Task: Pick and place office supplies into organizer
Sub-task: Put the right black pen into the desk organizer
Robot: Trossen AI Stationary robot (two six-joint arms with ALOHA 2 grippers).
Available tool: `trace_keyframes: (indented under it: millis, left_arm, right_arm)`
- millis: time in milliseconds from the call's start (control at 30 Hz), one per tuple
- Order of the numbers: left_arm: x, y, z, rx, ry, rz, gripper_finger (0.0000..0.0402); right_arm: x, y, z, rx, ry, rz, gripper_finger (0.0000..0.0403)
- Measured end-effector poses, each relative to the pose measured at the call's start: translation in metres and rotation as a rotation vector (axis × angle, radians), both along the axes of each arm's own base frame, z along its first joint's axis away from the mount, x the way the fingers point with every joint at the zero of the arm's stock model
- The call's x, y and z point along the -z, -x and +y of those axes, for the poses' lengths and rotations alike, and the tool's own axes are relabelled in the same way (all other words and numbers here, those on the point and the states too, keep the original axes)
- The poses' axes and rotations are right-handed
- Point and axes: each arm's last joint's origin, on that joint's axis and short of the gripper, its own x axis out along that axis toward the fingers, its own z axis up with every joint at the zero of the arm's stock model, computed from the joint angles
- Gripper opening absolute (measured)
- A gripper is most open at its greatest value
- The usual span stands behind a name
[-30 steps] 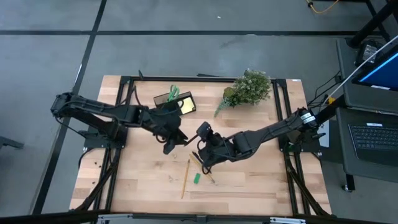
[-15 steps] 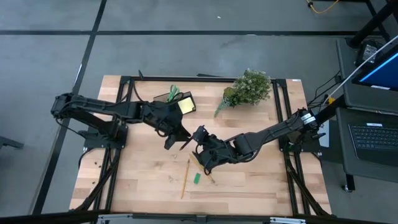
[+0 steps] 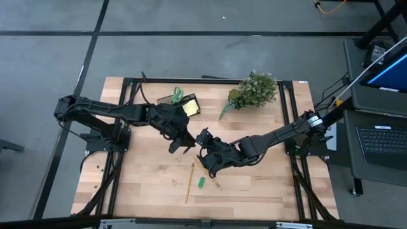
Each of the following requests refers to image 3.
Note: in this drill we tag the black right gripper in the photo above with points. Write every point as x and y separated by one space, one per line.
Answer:
219 152

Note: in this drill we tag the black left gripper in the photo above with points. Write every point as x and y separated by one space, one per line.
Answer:
171 122

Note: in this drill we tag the yellow pencil pink eraser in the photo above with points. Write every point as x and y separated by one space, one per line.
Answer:
198 163
189 183

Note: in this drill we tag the green eraser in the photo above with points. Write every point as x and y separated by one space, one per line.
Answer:
201 182

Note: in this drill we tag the yellow sticky notes pad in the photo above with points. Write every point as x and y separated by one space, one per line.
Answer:
191 108

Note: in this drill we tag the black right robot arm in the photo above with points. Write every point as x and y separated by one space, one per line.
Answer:
280 135

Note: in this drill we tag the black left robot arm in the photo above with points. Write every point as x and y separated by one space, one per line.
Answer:
101 109

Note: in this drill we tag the black mesh desk organizer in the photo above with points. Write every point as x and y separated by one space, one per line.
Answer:
165 100

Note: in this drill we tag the bushy white-flowered potted plant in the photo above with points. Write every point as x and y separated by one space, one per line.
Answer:
257 89

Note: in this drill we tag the black desk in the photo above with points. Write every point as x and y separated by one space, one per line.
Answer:
353 79

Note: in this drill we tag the black laptop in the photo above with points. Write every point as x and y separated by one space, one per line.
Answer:
381 143

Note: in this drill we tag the monitor with blue screen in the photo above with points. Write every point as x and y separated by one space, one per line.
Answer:
389 76

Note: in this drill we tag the black aluminium table frame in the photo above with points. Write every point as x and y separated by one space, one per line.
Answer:
284 105

